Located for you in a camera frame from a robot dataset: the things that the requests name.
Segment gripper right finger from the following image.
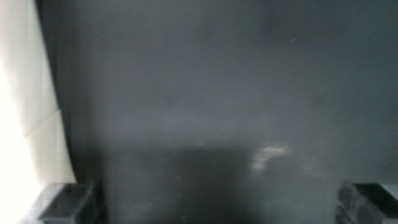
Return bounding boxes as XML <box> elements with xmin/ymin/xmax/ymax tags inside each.
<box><xmin>335</xmin><ymin>182</ymin><xmax>398</xmax><ymax>224</ymax></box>

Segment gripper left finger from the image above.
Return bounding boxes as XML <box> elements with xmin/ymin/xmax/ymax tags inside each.
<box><xmin>40</xmin><ymin>184</ymin><xmax>98</xmax><ymax>224</ymax></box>

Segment white front rail wall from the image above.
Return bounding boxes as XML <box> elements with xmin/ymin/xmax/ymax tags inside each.
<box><xmin>0</xmin><ymin>0</ymin><xmax>75</xmax><ymax>224</ymax></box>

